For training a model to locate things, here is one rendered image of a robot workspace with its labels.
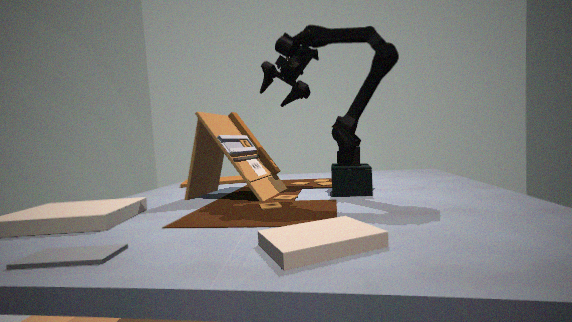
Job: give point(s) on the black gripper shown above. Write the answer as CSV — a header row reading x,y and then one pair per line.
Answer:
x,y
299,88

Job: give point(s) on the grey paper ticket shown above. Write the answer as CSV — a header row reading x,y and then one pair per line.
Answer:
x,y
256,166

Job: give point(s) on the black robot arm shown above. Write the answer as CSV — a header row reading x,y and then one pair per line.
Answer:
x,y
315,36

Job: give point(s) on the tan cardboard-coloured slanted board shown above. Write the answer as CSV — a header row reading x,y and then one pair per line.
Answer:
x,y
217,135

